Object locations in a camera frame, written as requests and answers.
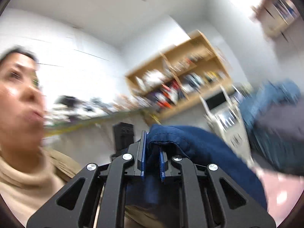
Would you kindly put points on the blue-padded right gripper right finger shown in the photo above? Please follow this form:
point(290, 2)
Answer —
point(208, 197)

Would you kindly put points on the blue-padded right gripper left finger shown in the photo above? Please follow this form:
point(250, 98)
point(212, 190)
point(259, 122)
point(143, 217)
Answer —
point(96, 196)

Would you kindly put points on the navy blue padded jacket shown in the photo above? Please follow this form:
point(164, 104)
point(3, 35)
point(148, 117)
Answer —
point(202, 148)

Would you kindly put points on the person in beige sweater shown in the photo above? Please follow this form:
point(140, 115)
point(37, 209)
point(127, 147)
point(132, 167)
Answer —
point(30, 174)

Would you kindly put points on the pink polka dot bedsheet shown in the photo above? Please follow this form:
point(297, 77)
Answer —
point(282, 192)

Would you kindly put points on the cream machine with display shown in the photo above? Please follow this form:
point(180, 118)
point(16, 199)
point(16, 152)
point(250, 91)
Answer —
point(224, 118)

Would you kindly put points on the dark teal bed with blankets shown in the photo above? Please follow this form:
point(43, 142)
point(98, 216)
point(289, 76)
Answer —
point(273, 118)

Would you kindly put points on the wooden wall shelf with items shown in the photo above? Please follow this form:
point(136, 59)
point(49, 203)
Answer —
point(175, 80)

